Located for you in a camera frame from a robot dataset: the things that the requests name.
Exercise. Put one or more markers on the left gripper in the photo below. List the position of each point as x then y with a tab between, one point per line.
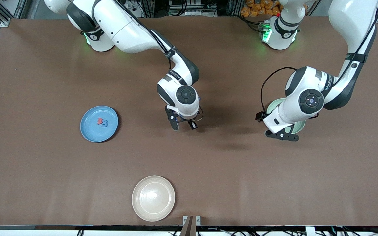
260	116

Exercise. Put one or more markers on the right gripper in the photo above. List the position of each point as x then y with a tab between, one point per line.
192	124

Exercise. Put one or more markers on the blue foam letter m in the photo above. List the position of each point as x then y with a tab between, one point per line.
105	123

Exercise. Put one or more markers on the red foam letter w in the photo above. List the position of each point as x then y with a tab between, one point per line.
99	121

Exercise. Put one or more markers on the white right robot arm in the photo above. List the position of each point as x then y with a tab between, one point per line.
126	29

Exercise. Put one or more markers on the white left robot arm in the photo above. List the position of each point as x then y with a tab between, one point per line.
349	19

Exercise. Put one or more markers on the green plate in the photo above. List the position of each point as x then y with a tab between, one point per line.
300	127

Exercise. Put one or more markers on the blue plate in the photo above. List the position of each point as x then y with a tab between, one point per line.
92	132

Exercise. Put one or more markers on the beige plate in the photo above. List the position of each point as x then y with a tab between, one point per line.
153	198

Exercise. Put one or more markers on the white power strip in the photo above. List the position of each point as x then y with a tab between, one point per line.
192	13

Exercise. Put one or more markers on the orange snack packets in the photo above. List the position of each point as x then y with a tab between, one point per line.
258	8

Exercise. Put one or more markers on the brown table cover sheet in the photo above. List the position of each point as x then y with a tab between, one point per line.
44	170

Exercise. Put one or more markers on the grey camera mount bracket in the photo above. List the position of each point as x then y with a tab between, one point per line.
189	229

